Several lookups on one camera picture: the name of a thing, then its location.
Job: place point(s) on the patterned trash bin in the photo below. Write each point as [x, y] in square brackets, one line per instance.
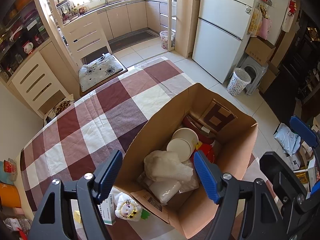
[238, 81]

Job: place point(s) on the orange container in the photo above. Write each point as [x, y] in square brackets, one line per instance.
[9, 195]

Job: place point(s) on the grey plastic stool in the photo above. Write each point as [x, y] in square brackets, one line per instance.
[256, 71]

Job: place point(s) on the kitchen floor mat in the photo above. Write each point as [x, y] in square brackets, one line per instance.
[130, 39]

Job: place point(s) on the white fluffy towel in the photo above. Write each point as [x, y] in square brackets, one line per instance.
[164, 165]

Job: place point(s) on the small cardboard box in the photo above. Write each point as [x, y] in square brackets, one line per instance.
[260, 50]

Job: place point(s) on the checkered tablecloth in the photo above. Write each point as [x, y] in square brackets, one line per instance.
[108, 118]

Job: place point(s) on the white plastic packet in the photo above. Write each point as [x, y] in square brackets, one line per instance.
[165, 190]

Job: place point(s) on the red plastic box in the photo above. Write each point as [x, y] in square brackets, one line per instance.
[207, 149]

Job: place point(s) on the blue plastic bag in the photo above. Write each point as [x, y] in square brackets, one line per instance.
[289, 141]

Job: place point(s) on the white flower plush toy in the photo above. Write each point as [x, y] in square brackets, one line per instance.
[128, 209]

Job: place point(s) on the display shelf cabinet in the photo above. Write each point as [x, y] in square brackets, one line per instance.
[22, 31]

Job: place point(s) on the white refrigerator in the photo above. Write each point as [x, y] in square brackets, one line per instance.
[221, 35]

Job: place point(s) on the teal white medicine box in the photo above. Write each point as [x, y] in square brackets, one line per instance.
[107, 212]

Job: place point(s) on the white paper cup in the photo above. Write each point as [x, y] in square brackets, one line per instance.
[183, 143]

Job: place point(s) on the small yellow block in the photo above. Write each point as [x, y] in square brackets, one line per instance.
[77, 216]

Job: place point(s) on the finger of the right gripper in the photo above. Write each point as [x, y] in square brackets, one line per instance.
[286, 185]
[307, 134]

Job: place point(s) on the brown patterned paper bag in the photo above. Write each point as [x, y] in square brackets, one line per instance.
[216, 116]

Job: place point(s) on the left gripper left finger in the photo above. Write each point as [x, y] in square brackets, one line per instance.
[54, 216]

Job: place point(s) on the white chair with cushion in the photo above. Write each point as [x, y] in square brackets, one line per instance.
[92, 53]

